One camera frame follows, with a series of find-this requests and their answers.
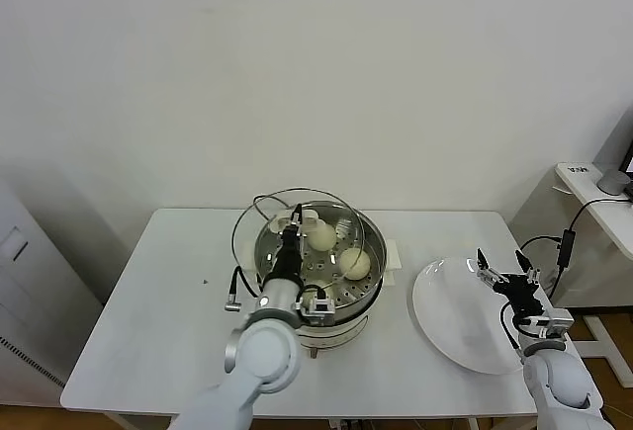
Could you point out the white electric cooker base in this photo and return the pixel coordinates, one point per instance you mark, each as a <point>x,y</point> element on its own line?
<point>346,331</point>

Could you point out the grey cylinder speaker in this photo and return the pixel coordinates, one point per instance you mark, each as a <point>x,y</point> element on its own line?
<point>610,182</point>

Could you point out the white floor-standing cabinet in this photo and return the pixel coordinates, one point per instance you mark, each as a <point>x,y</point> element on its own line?
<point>29,277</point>

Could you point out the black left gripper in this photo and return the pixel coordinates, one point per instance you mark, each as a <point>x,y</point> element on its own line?
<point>288,259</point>

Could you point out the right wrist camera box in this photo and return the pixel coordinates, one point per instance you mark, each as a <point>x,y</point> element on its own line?
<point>551,323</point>

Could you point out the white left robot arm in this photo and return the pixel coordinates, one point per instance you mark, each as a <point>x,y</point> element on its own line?
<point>262,351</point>

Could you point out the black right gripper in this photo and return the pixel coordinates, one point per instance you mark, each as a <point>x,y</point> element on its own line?
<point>524,294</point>

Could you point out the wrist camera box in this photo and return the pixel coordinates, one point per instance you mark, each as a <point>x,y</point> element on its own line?
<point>320,309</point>
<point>551,323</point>

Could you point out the steel perforated steamer basket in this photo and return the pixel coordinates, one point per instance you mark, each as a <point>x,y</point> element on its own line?
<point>366,247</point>

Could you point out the white round plate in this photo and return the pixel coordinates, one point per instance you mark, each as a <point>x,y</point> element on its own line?
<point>445,311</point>

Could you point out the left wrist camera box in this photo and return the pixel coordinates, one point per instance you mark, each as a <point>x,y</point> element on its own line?
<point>320,309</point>

